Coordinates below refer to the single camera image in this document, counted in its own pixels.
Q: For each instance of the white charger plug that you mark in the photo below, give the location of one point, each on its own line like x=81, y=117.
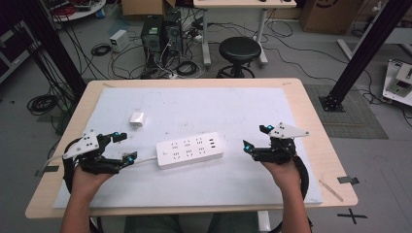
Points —
x=137, y=119

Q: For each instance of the white device with boards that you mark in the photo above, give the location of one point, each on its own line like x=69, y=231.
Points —
x=400, y=82

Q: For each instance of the black tape piece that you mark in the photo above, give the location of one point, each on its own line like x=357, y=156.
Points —
x=48, y=170
x=348, y=180

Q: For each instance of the black computer tower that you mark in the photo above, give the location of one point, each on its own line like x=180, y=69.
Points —
x=152, y=39
x=173, y=32

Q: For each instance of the grey floor mat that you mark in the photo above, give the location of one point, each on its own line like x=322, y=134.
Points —
x=356, y=119

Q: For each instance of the large cardboard box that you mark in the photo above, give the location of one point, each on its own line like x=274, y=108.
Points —
x=330, y=16

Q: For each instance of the thin wooden stick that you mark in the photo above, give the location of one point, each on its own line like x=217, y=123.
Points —
x=331, y=191

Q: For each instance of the white-legged wooden desk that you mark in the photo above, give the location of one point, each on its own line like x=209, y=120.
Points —
x=243, y=4

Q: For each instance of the white power strip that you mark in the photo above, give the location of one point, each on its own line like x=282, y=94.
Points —
x=191, y=150

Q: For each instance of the person's right hand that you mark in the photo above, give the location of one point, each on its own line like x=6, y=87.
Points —
x=286, y=176

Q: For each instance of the black round stool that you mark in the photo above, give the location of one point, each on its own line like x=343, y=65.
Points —
x=239, y=48

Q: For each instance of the person's left hand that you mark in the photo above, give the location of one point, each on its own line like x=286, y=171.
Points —
x=84, y=183

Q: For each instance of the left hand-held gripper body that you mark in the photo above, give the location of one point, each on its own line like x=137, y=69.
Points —
x=85, y=145

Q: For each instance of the round white table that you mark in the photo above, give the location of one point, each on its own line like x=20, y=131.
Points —
x=79, y=8

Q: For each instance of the small cardboard box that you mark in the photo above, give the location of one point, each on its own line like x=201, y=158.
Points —
x=142, y=7

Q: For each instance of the black aluminium post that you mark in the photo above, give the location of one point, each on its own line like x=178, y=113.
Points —
x=366, y=51
x=55, y=45

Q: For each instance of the white table mat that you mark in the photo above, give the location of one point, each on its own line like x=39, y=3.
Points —
x=194, y=110

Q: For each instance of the person's legs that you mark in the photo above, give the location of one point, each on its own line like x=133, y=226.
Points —
x=194, y=224

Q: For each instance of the black tape cross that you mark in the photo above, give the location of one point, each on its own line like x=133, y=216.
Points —
x=352, y=216

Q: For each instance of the white power supply box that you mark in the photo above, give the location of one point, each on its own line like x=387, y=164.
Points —
x=119, y=40

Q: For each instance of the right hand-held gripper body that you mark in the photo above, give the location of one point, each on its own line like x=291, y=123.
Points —
x=281, y=150

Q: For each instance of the white table leg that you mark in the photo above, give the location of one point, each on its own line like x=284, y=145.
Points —
x=264, y=221

